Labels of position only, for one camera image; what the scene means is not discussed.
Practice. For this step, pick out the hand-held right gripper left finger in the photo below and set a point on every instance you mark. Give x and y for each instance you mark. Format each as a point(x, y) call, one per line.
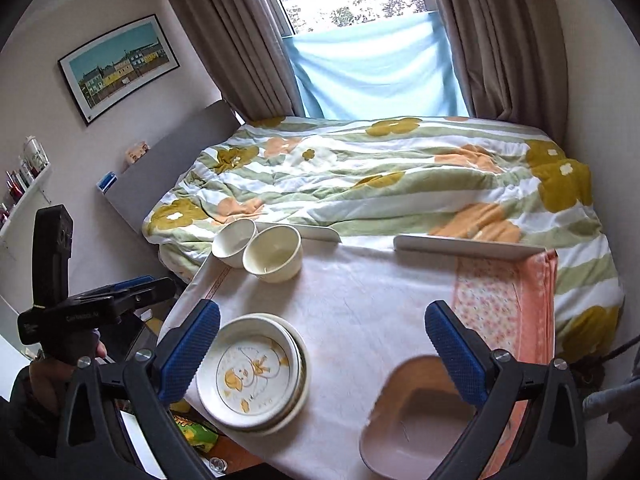
point(192, 347)

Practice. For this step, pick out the floral striped blanket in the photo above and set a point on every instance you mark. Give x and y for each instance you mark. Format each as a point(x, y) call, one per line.
point(400, 185)

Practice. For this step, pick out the grey headboard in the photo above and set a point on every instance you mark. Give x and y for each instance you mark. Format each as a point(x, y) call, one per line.
point(165, 170)

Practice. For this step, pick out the blue box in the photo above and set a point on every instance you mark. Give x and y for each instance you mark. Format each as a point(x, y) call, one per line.
point(106, 182)

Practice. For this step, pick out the white tablecloth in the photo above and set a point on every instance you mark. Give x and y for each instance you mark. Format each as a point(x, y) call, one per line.
point(360, 300)

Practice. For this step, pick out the light blue cloth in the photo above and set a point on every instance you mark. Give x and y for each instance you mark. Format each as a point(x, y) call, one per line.
point(375, 70)

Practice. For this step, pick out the short white table guard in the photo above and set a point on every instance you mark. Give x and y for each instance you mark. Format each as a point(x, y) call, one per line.
point(320, 233)

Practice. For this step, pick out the person's left forearm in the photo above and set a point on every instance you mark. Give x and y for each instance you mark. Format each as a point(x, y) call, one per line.
point(25, 420)

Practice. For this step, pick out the row of small bottles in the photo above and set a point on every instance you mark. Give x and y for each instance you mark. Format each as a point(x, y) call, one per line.
point(17, 185)

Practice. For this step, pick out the brown curtain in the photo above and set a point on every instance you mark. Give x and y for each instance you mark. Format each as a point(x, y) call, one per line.
point(225, 35)
point(500, 45)

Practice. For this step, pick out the long white table guard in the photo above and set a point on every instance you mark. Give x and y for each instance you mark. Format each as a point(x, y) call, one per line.
point(465, 247)

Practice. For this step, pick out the pink square tray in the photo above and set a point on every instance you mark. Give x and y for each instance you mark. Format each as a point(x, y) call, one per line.
point(415, 430)

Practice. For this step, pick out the small animal figurine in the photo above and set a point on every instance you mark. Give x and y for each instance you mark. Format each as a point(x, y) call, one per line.
point(136, 154)

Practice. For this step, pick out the white wall shelf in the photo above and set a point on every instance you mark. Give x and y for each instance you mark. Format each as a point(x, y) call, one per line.
point(25, 200)

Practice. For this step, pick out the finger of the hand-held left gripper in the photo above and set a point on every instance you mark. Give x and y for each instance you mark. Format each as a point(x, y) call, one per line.
point(132, 282)
point(152, 294)

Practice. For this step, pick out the white duck print plate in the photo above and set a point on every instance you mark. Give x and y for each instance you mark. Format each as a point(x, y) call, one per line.
point(247, 375)

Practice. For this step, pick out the green yellow snack packet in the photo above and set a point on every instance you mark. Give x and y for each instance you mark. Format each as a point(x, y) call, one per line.
point(195, 430)

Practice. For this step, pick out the framed wall poster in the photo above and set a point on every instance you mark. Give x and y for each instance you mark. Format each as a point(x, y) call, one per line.
point(120, 67)

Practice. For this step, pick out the cream cup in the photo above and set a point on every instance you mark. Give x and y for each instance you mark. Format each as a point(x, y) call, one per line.
point(232, 242)
point(272, 255)

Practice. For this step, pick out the grey hanging garment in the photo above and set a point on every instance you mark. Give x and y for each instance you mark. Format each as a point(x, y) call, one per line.
point(605, 397)

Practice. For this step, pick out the person's left hand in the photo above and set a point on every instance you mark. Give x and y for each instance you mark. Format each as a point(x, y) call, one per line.
point(50, 380)

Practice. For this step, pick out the yellow duck print plate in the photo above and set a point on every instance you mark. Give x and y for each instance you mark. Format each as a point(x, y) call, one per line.
point(282, 424)

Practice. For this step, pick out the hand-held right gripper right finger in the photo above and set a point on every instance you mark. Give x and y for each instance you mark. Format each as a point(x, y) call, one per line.
point(457, 355)

